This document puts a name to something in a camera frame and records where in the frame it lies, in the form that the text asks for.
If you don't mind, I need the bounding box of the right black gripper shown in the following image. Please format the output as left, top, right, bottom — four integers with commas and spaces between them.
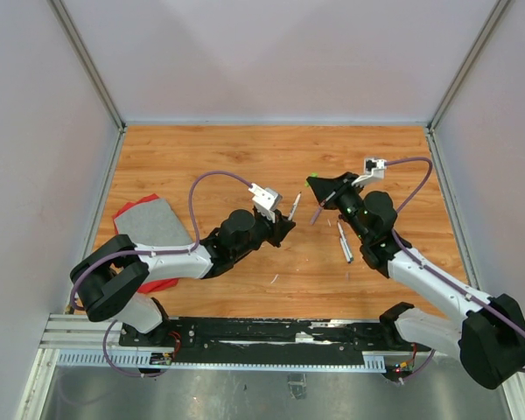
308, 171, 370, 242

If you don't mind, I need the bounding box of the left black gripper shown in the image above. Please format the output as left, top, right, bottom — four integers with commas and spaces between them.
233, 209, 297, 260

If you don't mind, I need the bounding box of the white pen green tip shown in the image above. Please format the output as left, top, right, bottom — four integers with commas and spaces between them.
288, 192, 302, 221

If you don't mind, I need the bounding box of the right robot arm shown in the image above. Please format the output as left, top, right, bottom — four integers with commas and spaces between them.
306, 172, 525, 389

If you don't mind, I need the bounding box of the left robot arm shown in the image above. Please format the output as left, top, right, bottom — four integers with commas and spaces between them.
70, 209, 296, 347

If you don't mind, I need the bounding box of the purple pen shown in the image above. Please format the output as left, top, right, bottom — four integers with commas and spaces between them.
310, 206, 324, 226

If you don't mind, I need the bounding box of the white blue pen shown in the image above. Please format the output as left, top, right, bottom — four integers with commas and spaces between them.
339, 237, 354, 263
337, 221, 354, 256

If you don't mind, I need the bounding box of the grey felt cloth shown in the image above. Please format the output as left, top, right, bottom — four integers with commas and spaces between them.
114, 198, 193, 247

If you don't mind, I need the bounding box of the red cloth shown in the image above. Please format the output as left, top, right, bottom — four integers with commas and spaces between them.
111, 193, 179, 294

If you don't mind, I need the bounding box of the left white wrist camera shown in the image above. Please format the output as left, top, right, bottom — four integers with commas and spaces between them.
248, 183, 283, 223

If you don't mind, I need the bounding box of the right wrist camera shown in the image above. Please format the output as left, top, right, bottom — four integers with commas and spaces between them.
351, 157, 386, 187

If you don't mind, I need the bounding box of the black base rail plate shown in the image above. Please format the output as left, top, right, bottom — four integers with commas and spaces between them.
119, 317, 413, 366

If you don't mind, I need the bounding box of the grey slotted cable duct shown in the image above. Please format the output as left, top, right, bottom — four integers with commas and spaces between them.
55, 351, 387, 373

